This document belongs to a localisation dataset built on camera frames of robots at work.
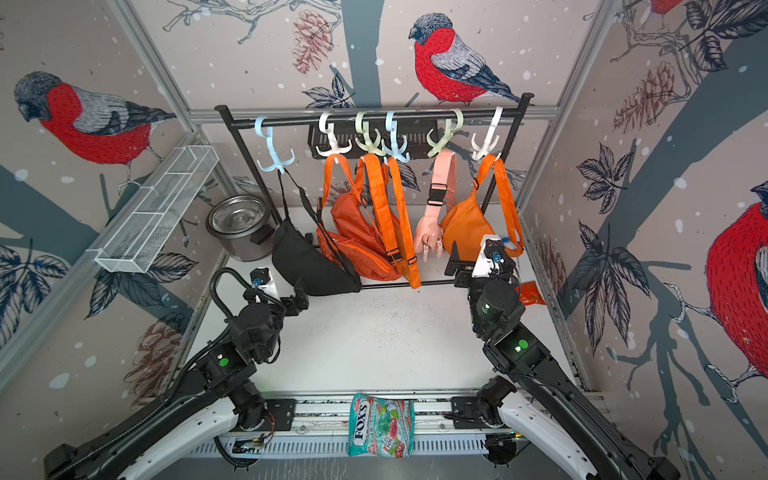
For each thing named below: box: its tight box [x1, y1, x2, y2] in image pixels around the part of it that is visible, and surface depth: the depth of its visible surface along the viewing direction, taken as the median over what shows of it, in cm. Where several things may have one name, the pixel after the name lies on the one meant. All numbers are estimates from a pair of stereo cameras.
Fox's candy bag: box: [348, 393, 417, 459], surface depth 71 cm
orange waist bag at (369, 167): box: [353, 153, 404, 273], surface depth 78 cm
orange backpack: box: [372, 154, 421, 289], surface depth 83 cm
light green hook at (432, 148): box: [426, 108, 464, 158], surface depth 70 cm
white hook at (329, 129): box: [315, 112, 352, 156], surface depth 69 cm
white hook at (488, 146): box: [471, 106, 504, 161], surface depth 69 cm
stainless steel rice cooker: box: [205, 195, 275, 261], surface depth 100 cm
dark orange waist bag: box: [316, 154, 402, 281], surface depth 88 cm
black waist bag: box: [272, 168, 361, 296], surface depth 87 cm
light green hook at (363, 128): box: [355, 111, 386, 156], surface depth 70 cm
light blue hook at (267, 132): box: [255, 116, 295, 174], surface depth 64 cm
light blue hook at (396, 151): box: [381, 111, 410, 163], surface depth 70 cm
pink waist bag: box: [414, 150, 458, 263], surface depth 77 cm
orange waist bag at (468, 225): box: [440, 154, 525, 261], surface depth 84 cm
